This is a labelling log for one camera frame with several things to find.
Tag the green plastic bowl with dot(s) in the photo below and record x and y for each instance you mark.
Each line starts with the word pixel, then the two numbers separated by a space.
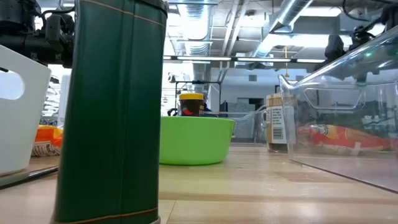
pixel 192 140

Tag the orange chicken ramen pack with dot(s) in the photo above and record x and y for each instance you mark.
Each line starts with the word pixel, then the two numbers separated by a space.
pixel 46 137

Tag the yellow lid jar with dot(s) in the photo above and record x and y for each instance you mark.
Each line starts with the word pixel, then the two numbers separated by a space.
pixel 191 104

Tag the red ramen noodle pack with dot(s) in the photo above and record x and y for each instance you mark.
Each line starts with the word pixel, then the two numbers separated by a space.
pixel 342 138

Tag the dark green rectangular tin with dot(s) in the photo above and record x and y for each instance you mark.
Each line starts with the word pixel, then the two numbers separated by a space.
pixel 109 109

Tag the ceiling light rail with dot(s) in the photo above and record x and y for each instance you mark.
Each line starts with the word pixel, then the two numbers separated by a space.
pixel 202 58

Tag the large clear plastic bin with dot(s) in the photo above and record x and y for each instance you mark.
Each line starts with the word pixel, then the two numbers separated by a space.
pixel 295 124

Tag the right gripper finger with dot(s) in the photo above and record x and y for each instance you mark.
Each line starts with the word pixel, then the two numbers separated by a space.
pixel 335 48

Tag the silver spiral air duct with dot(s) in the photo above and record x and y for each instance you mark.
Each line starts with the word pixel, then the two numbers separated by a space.
pixel 196 25
pixel 289 12

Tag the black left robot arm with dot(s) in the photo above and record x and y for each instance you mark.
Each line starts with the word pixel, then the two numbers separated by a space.
pixel 18 12

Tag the tan lid spice jar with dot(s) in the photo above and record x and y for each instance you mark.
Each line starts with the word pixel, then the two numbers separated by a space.
pixel 275 124

